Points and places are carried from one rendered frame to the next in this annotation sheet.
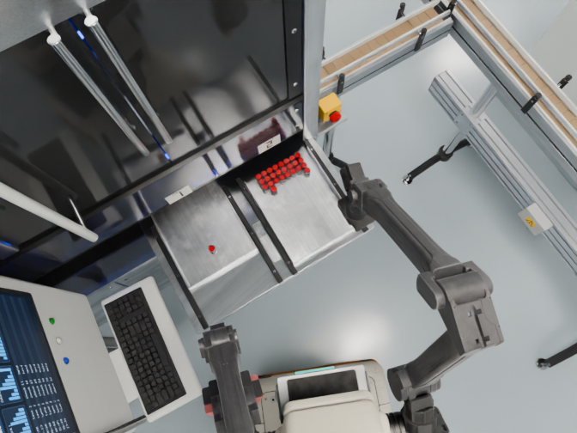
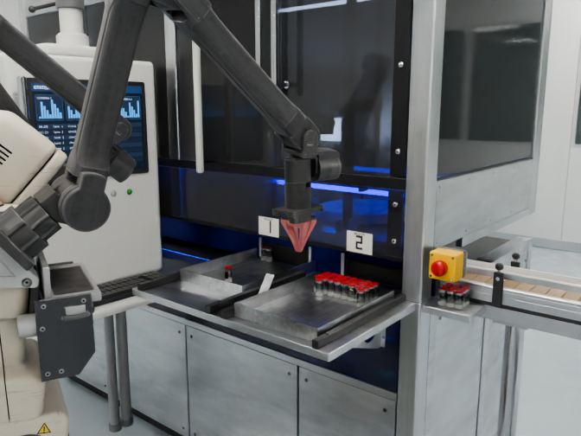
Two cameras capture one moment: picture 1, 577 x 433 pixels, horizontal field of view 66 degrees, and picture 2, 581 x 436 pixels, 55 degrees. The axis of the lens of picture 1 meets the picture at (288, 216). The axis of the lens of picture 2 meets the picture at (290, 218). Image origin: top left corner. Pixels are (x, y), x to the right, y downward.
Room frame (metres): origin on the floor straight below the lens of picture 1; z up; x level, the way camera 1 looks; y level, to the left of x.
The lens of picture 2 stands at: (-0.18, -1.25, 1.39)
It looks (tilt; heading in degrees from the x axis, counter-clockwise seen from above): 11 degrees down; 65
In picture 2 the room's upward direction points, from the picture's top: straight up
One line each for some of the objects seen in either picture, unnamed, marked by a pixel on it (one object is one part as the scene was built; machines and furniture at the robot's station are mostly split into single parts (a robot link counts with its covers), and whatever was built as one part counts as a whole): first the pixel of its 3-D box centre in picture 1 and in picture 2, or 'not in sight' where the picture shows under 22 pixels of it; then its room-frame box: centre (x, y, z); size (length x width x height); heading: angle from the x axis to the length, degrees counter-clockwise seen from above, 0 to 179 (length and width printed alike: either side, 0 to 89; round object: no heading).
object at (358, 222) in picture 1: (357, 208); (297, 198); (0.34, -0.19, 1.20); 0.10 x 0.07 x 0.07; 24
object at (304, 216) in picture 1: (300, 204); (316, 303); (0.47, -0.05, 0.90); 0.34 x 0.26 x 0.04; 25
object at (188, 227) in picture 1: (200, 227); (250, 269); (0.42, 0.31, 0.90); 0.34 x 0.26 x 0.04; 25
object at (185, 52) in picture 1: (220, 64); (340, 66); (0.63, 0.12, 1.51); 0.43 x 0.01 x 0.59; 115
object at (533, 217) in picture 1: (534, 219); not in sight; (0.42, -1.06, 0.50); 0.12 x 0.05 x 0.09; 25
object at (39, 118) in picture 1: (35, 161); (225, 73); (0.43, 0.53, 1.51); 0.47 x 0.01 x 0.59; 115
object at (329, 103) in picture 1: (327, 106); (447, 264); (0.78, -0.17, 1.00); 0.08 x 0.07 x 0.07; 25
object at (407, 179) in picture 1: (442, 156); not in sight; (0.93, -0.89, 0.07); 0.50 x 0.08 x 0.14; 115
